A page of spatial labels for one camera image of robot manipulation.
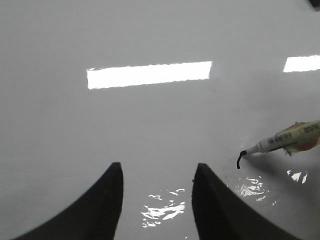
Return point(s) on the white whiteboard with aluminium frame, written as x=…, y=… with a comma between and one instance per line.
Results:
x=158, y=86

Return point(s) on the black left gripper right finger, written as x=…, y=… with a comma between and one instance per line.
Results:
x=219, y=214

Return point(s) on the white black whiteboard marker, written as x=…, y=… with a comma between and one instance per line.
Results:
x=299, y=137

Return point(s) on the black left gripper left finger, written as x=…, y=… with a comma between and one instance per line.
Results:
x=93, y=216

